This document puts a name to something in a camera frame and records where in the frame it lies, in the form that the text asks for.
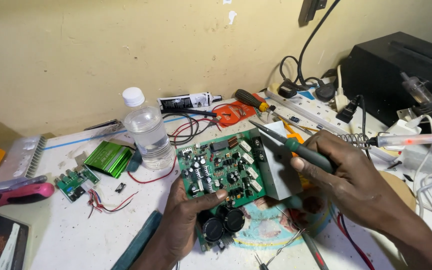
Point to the person's left hand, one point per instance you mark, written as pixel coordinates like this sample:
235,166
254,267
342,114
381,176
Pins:
180,221

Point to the person's right hand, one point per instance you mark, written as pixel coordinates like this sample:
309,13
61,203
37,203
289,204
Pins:
354,180

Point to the green amplifier circuit board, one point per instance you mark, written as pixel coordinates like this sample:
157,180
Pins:
219,168

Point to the dark teal flat tool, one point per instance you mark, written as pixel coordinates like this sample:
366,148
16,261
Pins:
137,242

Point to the round wooden disc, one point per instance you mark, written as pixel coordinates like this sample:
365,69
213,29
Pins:
403,189

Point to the white charger block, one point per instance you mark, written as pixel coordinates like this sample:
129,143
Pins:
398,128

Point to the small black electronic component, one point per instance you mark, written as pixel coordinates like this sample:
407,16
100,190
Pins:
120,187

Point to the black angled plug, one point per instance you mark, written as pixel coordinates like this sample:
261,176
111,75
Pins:
349,110

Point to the white power strip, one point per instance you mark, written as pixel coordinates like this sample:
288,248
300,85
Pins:
313,108

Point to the grey red probe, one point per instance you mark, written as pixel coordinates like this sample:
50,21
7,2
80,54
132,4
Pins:
315,253

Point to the colourful round plate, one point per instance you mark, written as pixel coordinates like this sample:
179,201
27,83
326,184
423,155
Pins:
264,225

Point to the small blue module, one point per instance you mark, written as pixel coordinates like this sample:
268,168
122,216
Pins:
295,119

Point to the clear plastic water bottle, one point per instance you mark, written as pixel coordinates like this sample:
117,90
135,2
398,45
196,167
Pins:
148,135

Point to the black three pin plug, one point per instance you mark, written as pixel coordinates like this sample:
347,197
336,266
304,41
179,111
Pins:
325,92
287,90

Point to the green finned metal case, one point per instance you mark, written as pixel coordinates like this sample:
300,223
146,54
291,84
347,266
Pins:
108,158

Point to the black probe rod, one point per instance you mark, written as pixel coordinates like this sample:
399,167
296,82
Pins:
189,111

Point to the clear bulb on black holder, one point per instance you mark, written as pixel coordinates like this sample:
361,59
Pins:
422,92

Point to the large black box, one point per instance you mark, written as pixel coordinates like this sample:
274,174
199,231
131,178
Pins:
381,71

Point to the small green circuit board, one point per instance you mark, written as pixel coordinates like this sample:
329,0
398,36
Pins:
74,183

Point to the black white glue tube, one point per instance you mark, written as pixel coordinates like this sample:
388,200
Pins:
186,101

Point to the orange plastic packet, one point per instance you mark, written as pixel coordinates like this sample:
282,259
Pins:
234,112

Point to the silver metal clip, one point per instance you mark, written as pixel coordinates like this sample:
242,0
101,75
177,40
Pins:
103,125

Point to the silver finned heat sink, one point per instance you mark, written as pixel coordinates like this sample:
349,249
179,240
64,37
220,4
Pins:
19,157

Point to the dark printed card packet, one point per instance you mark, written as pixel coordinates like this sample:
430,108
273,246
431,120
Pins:
0,243

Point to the black wall bracket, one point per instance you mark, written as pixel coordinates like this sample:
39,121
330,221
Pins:
311,9

